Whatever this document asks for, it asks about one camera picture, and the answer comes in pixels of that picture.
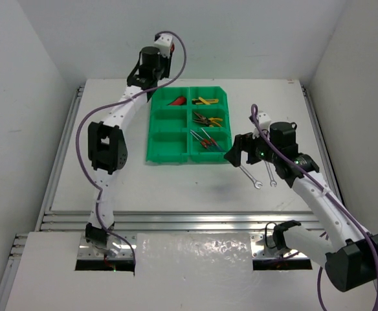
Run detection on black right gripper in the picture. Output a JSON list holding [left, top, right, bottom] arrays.
[[224, 126, 280, 167]]

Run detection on chrome open-end wrench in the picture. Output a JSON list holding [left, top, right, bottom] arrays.
[[264, 161, 278, 187], [239, 165, 263, 189]]

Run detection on red blue clear screwdriver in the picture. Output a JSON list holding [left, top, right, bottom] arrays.
[[201, 128, 224, 152]]

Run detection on red black utility knife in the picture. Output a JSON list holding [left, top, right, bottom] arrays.
[[168, 96, 187, 106], [170, 44, 175, 57]]

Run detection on yellow needle-nose pliers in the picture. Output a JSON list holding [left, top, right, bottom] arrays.
[[193, 112, 223, 127]]

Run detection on yellow utility knife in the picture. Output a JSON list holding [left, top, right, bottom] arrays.
[[192, 97, 219, 105], [195, 97, 211, 105]]

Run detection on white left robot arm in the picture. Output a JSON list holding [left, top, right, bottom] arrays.
[[85, 47, 232, 250]]

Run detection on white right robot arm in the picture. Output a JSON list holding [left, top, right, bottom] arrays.
[[241, 122, 378, 292]]

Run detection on green compartment tray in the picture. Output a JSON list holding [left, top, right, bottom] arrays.
[[146, 86, 232, 164]]

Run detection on white front cover panel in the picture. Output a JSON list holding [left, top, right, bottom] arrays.
[[6, 232, 375, 310]]

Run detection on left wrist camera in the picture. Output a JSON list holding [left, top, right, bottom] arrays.
[[153, 33, 174, 58]]

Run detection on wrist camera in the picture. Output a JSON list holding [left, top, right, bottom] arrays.
[[269, 122, 297, 148], [153, 33, 174, 58]]

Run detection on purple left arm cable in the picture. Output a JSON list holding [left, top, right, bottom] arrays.
[[74, 30, 187, 266]]

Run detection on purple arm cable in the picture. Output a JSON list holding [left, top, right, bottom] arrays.
[[74, 30, 187, 266], [249, 103, 378, 311]]

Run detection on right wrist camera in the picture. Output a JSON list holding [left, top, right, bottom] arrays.
[[269, 122, 297, 148]]

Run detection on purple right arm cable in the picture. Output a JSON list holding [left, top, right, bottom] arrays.
[[249, 103, 378, 311]]

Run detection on black cable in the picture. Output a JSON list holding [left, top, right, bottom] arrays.
[[263, 222, 279, 252]]

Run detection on aluminium table rail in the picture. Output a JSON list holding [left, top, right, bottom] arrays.
[[0, 79, 322, 310]]

